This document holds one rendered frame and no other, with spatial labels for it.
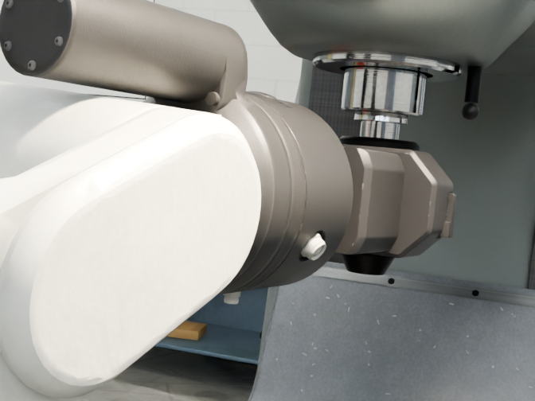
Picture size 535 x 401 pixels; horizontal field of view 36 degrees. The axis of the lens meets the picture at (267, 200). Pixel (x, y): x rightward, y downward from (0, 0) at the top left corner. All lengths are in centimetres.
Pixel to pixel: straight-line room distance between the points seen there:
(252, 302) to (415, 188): 459
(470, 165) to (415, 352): 19
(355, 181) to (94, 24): 16
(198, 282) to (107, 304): 4
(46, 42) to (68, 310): 9
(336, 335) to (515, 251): 20
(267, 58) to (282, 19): 455
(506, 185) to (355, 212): 48
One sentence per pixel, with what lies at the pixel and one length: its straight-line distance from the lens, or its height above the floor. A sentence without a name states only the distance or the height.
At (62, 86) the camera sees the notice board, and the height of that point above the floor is 157.
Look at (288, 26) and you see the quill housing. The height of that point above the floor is 132.
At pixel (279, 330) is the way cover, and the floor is 107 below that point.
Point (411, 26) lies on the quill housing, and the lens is 42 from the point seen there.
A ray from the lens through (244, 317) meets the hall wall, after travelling 503.
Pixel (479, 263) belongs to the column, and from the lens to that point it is 86.
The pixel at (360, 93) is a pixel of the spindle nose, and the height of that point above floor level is 129.
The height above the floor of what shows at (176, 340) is 23.
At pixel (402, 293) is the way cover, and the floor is 112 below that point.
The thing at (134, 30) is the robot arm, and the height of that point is 129.
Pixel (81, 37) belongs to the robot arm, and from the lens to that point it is 27.
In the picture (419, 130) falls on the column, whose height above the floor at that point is 129.
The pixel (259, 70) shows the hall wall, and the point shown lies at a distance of 499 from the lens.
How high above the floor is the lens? 125
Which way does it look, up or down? 3 degrees down
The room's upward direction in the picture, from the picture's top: 6 degrees clockwise
